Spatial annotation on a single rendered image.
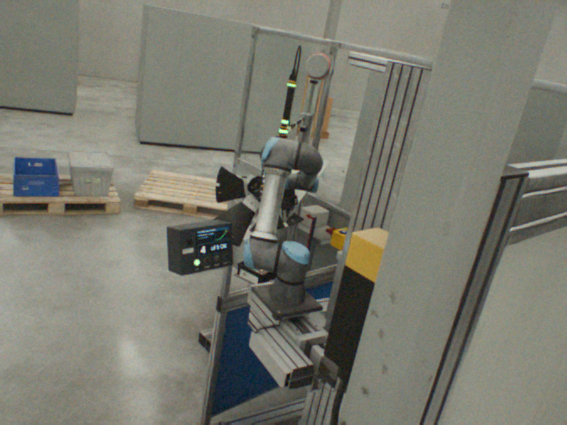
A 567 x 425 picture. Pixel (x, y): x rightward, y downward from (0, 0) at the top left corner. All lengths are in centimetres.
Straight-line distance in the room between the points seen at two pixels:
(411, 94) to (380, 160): 25
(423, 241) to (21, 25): 935
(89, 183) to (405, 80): 413
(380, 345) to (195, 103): 785
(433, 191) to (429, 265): 5
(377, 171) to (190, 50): 644
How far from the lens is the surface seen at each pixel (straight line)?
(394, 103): 177
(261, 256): 198
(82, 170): 533
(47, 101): 969
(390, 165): 176
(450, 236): 33
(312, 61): 337
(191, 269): 209
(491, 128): 32
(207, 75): 812
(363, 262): 38
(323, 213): 338
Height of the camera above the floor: 207
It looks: 20 degrees down
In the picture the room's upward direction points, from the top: 10 degrees clockwise
